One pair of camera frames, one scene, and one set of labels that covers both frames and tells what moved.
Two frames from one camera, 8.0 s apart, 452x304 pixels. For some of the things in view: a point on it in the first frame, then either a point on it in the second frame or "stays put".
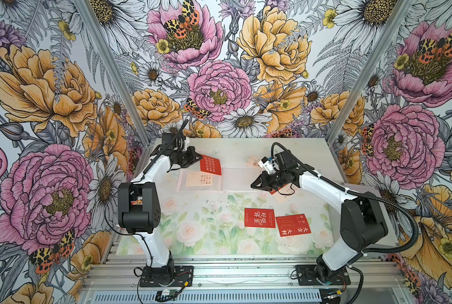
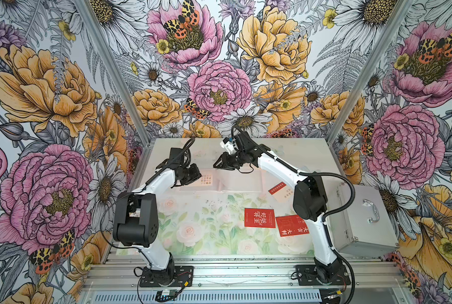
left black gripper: (192, 157) → (195, 176)
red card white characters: (261, 218) stays put
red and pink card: (288, 192) stays put
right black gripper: (264, 183) → (226, 164)
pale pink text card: (199, 179) stays put
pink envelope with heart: (231, 179) stays put
